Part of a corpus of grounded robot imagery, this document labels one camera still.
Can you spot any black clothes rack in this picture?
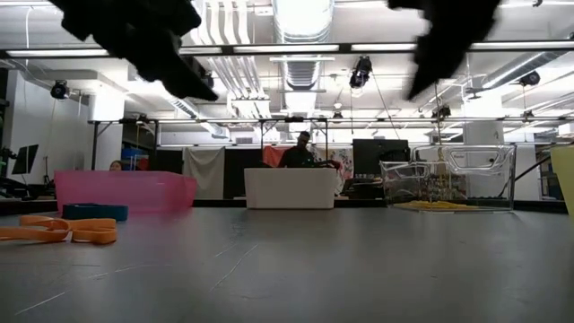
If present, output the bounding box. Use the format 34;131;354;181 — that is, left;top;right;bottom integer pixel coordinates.
87;117;331;172

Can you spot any orange hanging cloth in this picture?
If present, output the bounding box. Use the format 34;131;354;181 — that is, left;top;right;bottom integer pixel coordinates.
262;145;288;168

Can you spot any thin blue rubber band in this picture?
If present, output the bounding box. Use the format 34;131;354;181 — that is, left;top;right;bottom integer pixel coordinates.
61;203;130;223

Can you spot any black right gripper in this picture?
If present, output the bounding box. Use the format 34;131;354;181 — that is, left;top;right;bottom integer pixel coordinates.
387;0;502;102

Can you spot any pink plastic basket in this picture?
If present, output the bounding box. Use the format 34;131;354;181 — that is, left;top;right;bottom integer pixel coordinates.
53;170;199;213

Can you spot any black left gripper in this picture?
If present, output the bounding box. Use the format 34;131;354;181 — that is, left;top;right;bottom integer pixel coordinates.
47;0;220;102

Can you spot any black overhead crossbar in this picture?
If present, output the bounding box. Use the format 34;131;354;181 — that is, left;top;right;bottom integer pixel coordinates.
0;39;574;61

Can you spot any clear plastic basket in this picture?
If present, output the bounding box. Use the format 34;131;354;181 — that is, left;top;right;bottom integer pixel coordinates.
379;143;517;213

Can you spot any blue storage bin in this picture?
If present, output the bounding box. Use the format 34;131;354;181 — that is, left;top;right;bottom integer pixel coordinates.
119;147;150;171

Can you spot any black table mat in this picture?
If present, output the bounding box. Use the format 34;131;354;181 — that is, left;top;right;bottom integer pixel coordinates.
0;196;574;323

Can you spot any white plastic basket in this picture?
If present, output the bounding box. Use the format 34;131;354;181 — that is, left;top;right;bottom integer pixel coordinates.
243;167;338;210

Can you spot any black computer monitor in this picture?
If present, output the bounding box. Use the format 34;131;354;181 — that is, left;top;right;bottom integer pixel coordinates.
10;143;40;177
352;138;411;181

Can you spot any silver ribbed duct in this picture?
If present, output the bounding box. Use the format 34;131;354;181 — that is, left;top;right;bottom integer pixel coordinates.
481;49;567;91
284;57;320;92

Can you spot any white hanging cloth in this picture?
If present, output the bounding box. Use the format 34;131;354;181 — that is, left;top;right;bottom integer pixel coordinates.
182;146;226;201

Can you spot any floral hanging cloth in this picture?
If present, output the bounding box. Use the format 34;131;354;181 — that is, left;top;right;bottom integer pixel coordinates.
309;144;356;195

